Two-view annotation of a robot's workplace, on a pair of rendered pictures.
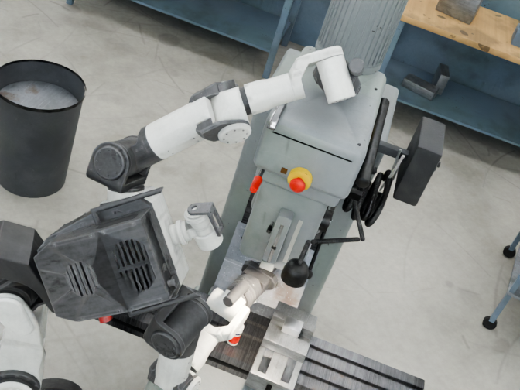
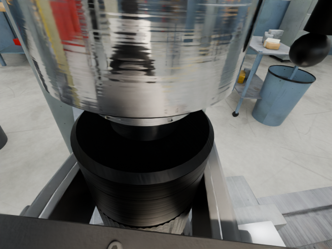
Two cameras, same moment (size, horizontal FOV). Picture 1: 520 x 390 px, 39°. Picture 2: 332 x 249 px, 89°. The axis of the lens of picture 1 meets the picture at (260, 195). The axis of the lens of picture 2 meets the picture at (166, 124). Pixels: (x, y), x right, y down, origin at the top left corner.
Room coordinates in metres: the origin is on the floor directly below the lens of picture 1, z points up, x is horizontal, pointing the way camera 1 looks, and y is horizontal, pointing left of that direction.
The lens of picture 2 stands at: (1.70, -0.09, 1.30)
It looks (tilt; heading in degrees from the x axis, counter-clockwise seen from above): 39 degrees down; 343
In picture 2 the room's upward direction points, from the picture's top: 5 degrees clockwise
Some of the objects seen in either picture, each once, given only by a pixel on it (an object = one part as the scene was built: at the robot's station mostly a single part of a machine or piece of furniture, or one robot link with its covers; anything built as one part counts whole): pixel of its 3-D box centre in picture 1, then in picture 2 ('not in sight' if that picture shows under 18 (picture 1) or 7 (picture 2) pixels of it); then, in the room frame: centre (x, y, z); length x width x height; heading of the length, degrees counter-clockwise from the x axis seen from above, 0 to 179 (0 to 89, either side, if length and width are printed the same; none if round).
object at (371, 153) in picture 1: (372, 138); not in sight; (1.78, -0.24, 1.79); 0.45 x 0.04 x 0.04; 177
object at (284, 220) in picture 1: (276, 240); not in sight; (1.64, -0.09, 1.45); 0.04 x 0.04 x 0.21; 87
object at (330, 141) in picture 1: (324, 116); not in sight; (1.76, -0.10, 1.81); 0.47 x 0.26 x 0.16; 177
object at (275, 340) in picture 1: (285, 344); not in sight; (1.68, -0.24, 0.99); 0.15 x 0.06 x 0.04; 84
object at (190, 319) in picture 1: (180, 331); not in sight; (1.25, 0.08, 1.38); 0.12 x 0.09 x 0.14; 163
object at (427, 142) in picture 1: (421, 161); not in sight; (2.03, -0.45, 1.62); 0.20 x 0.09 x 0.21; 177
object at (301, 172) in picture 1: (299, 179); not in sight; (1.52, -0.08, 1.76); 0.06 x 0.02 x 0.06; 87
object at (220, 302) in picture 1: (231, 299); not in sight; (1.56, -0.02, 1.24); 0.11 x 0.11 x 0.11; 72
